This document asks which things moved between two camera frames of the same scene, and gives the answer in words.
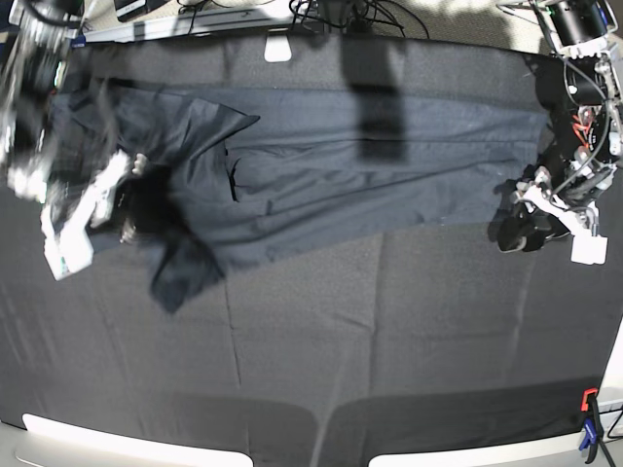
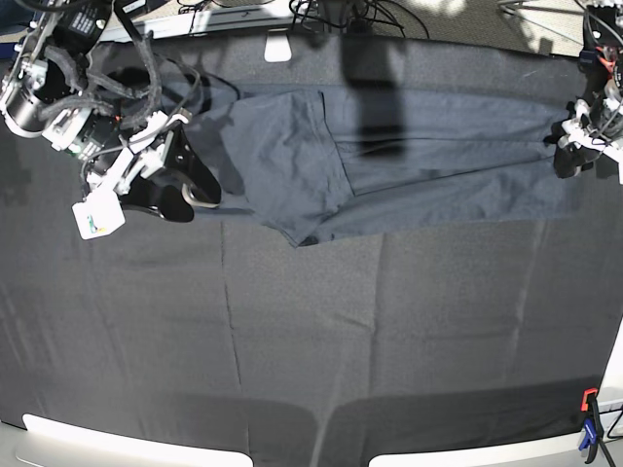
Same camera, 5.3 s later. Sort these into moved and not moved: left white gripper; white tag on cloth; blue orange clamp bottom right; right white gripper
Moved: right white gripper; left white gripper
Not moved: white tag on cloth; blue orange clamp bottom right
